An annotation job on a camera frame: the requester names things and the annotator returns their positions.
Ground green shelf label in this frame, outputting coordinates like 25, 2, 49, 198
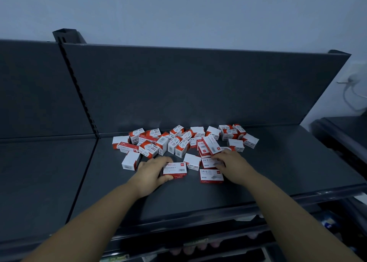
100, 254, 130, 262

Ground person's right forearm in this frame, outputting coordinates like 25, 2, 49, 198
243, 171, 363, 262

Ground white wall socket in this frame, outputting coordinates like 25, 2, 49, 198
338, 61, 367, 84

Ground person's left hand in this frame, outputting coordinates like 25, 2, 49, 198
130, 157, 174, 199

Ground person's left forearm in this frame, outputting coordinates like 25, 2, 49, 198
21, 181, 143, 262

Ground pile of red white boxes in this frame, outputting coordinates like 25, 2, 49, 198
112, 124, 260, 184

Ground dark grey side shelf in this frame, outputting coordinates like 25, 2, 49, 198
310, 115, 367, 182

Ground blue packet on lower shelf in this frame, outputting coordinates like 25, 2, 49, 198
321, 217, 340, 231

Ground slotted black shelf upright post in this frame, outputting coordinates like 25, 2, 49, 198
52, 28, 100, 138

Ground person's right hand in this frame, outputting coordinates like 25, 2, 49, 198
211, 149, 259, 187

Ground pink goods on lower shelf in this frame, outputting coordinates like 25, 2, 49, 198
169, 233, 259, 256

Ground dark grey metal shelf unit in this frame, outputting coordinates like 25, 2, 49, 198
0, 39, 99, 262
62, 43, 367, 262

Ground red white staple box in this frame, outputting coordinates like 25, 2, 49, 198
201, 157, 222, 169
163, 162, 188, 179

